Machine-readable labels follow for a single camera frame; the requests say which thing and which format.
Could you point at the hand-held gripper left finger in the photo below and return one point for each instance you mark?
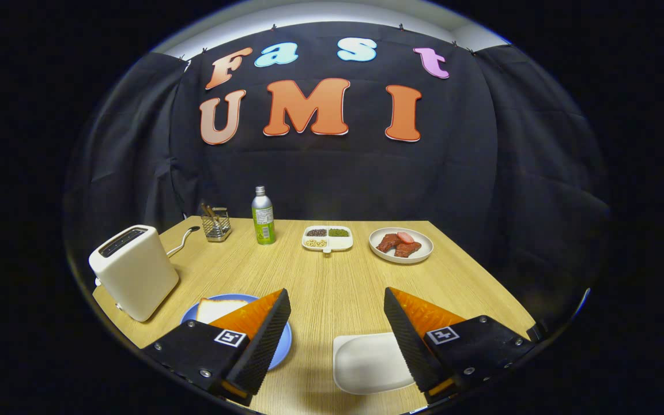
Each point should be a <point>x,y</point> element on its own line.
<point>263,346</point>

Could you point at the white round plate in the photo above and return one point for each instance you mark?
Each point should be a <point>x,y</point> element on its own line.
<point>401,260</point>

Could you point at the brown wooden sticks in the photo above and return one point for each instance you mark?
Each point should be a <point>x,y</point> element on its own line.
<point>208,210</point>

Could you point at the black table clamp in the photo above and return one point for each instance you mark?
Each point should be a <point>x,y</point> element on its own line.
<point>535,332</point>

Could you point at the dark red meat piece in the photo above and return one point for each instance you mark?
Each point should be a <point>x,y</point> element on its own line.
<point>408,250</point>
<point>387,243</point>

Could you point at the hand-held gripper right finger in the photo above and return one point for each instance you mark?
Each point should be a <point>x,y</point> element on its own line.
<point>412,346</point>

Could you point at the blue plate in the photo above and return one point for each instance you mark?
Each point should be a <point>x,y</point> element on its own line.
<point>280,351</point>

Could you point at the pink sausage slice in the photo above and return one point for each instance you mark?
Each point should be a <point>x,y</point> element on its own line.
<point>405,237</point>

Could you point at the white toaster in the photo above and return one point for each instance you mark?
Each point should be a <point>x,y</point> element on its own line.
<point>142,276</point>

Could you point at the dark beans portion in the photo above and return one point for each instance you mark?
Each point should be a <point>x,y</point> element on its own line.
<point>316,232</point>

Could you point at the toasted bread slice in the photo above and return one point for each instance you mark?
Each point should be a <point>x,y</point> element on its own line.
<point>217,310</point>

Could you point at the black backdrop cloth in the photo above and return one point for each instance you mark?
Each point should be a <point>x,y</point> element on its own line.
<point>338,173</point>

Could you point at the silver bottle with green label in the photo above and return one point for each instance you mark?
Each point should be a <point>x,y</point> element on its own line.
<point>263,222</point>

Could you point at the white divided dish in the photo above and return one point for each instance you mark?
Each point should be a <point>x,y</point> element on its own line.
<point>340,244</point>

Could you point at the white square plate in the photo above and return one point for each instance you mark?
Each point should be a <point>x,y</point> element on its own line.
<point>366,363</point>

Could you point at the green beans portion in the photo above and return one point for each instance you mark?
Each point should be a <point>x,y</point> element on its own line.
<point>339,232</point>

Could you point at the yellow beans portion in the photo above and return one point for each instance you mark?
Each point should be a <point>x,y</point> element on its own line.
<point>316,243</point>

